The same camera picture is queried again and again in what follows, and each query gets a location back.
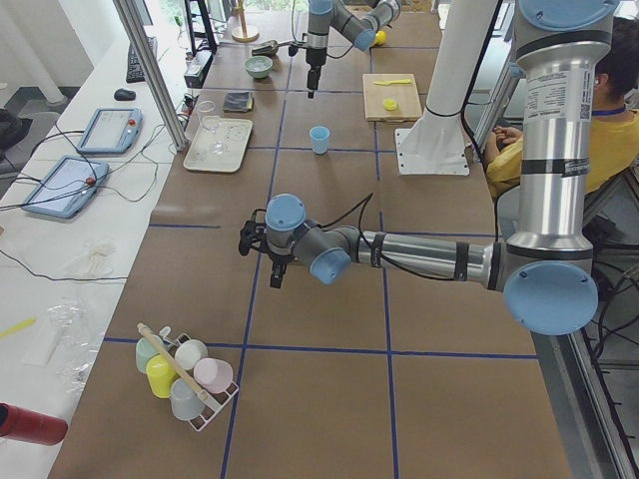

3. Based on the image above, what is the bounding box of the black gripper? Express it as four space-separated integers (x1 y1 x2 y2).
306 46 326 98
269 248 295 288

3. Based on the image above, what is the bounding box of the yellow lemon half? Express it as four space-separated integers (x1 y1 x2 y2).
382 98 398 111

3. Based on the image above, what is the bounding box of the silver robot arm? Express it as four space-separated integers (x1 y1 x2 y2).
257 1 620 335
303 0 400 99

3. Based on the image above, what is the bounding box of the light blue plastic cup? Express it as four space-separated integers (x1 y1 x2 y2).
309 125 330 155

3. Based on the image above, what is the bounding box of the whole yellow lemon upper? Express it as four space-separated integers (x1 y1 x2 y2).
373 30 387 46

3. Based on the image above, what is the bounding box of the wooden cup tree stand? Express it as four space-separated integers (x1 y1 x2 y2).
231 0 260 43

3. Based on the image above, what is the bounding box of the pink cup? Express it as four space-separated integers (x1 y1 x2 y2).
194 357 234 394

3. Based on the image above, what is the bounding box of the white cup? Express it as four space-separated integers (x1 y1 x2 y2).
175 339 208 371

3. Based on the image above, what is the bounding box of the white cup rack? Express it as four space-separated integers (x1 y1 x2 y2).
137 323 239 431

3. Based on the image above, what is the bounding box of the green cup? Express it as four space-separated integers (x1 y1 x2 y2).
135 337 159 374

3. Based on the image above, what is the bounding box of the yellow cup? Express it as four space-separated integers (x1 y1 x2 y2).
146 354 179 399

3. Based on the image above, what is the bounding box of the grey cup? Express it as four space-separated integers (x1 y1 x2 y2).
170 378 205 421

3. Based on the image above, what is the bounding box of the steel ice scoop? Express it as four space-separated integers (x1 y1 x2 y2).
251 40 293 57

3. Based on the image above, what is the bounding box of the green bowl of ice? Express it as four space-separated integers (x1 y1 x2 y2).
244 55 274 80

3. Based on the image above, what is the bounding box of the grey yellow folded cloth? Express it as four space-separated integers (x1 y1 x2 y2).
223 91 254 113

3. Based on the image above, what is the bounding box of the bamboo cutting board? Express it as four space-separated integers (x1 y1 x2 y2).
362 73 422 122

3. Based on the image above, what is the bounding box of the yellow plastic knife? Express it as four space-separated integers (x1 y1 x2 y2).
372 78 412 86

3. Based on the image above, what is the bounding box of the clear wine glass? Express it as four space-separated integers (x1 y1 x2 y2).
196 101 226 155

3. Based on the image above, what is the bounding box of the cream bear tray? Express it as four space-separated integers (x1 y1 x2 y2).
183 118 253 174

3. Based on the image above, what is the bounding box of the black keyboard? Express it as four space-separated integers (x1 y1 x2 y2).
126 37 158 84

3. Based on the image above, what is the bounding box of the black computer mouse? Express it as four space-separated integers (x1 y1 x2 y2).
114 88 137 102

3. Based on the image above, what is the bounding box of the upper teach pendant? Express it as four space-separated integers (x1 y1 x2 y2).
76 108 143 156

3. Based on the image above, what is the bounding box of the teach pendant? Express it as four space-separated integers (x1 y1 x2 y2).
21 156 110 220
76 108 143 156

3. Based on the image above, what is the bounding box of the lower teach pendant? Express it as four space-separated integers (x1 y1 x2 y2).
21 156 110 220

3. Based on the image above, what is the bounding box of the person in yellow shirt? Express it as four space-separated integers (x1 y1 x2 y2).
483 17 638 200

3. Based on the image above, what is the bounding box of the red water bottle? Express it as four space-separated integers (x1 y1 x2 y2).
1 403 68 446

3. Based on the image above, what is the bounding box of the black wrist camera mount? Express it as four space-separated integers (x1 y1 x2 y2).
288 41 308 57

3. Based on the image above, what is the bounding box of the black camera cable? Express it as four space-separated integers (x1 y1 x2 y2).
292 0 358 60

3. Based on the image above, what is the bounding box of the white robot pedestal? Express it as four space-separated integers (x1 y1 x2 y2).
395 0 500 176

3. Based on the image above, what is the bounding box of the aluminium frame post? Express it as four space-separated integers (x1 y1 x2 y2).
113 0 188 152

